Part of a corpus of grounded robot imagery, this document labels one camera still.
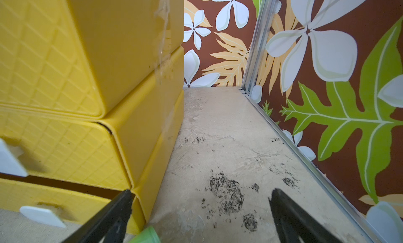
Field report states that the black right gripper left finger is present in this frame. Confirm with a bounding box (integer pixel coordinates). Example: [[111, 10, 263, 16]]
[[64, 189, 134, 243]]

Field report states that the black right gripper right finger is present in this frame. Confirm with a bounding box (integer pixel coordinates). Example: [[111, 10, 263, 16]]
[[269, 188, 340, 243]]

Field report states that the yellow drawer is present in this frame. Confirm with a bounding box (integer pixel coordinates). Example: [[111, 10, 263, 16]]
[[1, 110, 131, 190], [1, 0, 105, 118], [1, 174, 154, 234]]

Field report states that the yellow bottom drawer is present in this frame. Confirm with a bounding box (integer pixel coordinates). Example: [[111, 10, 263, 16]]
[[1, 174, 154, 234]]

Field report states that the yellow middle drawer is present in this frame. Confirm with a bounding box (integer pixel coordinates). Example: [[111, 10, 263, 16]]
[[1, 110, 131, 190]]

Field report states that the green trash bag roll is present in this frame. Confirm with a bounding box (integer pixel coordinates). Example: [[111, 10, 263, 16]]
[[129, 226, 161, 243]]

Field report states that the yellow top drawer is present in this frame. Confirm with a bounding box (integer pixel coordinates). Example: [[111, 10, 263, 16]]
[[1, 0, 105, 118]]

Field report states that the yellow plastic drawer cabinet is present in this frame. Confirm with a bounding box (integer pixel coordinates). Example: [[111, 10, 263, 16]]
[[62, 0, 185, 236]]

